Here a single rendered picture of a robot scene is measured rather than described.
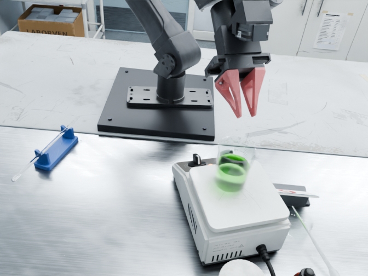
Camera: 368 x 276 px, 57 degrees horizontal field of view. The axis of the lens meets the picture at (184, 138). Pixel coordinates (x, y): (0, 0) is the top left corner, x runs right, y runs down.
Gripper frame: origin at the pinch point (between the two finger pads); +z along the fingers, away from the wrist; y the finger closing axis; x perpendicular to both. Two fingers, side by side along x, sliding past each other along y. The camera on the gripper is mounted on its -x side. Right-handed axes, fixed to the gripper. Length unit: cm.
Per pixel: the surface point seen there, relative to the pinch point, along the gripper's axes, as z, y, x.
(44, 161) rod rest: 2.1, -34.6, 13.7
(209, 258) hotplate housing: 21.5, -11.3, -3.4
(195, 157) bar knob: 6.1, -9.0, 3.9
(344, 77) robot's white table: -15, 47, 30
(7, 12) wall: -145, -80, 204
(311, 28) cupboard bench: -104, 148, 167
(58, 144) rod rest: -1.5, -32.3, 17.4
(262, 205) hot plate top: 15.3, -3.2, -6.4
